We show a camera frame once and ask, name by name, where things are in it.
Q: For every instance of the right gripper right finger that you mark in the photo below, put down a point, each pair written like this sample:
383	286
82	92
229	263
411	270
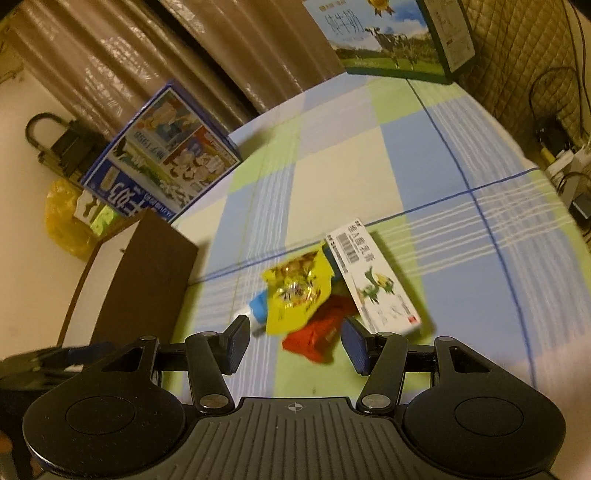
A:
356	342

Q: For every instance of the cardboard box with tissues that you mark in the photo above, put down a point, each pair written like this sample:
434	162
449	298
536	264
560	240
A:
98	216

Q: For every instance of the blue milk carton box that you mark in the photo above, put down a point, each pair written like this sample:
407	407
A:
167	157

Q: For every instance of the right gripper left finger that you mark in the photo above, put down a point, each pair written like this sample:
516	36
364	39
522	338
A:
234	342

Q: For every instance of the blue white tube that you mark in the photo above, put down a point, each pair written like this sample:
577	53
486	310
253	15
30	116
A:
256	310

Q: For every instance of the brown white storage box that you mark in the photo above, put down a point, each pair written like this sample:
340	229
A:
133	285

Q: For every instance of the yellow plastic bag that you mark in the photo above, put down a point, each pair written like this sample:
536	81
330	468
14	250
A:
62	227

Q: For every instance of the yellow snack packet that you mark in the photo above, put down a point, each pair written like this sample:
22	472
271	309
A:
295	289

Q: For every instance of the long white ointment box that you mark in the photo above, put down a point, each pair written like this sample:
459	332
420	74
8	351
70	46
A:
379	295

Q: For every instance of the green milk carton box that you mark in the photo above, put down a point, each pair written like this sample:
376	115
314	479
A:
423	40

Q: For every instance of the red snack packet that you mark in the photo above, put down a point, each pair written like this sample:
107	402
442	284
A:
316	340

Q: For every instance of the black folding cart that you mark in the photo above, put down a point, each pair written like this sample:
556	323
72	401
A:
72	155

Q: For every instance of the plaid bed sheet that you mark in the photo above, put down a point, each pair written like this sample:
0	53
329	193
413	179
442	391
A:
486	248

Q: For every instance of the brown curtain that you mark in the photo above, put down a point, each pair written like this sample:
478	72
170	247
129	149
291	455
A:
103	60

